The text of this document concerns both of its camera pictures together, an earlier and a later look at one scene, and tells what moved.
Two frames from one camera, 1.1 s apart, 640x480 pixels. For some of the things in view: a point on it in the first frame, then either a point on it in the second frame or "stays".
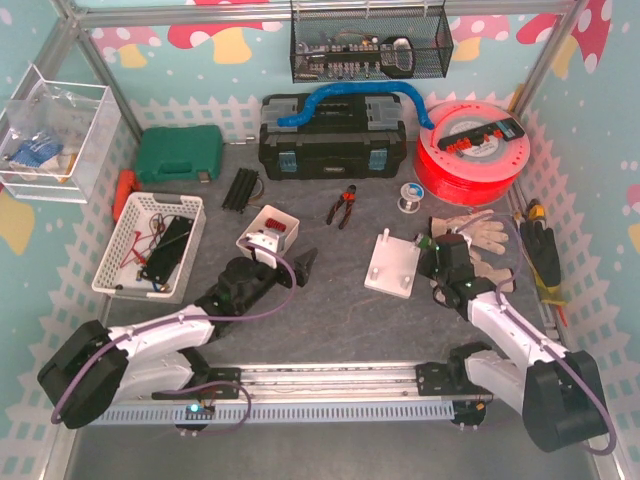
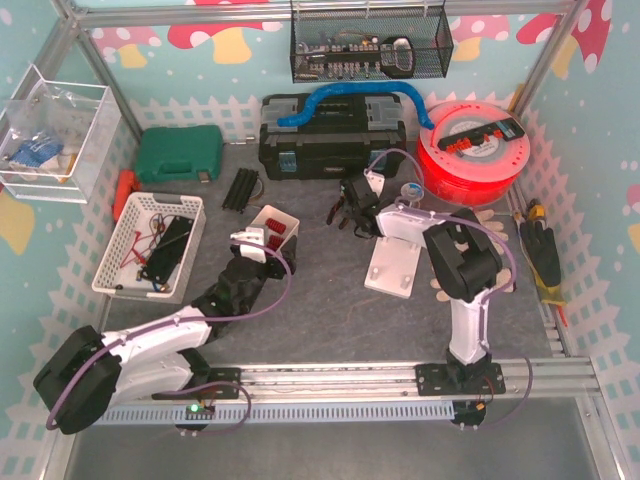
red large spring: x=275 y=225 stays
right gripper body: x=430 y=262 → x=353 y=211
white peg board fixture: x=393 y=266 stays
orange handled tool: x=125 y=185 stays
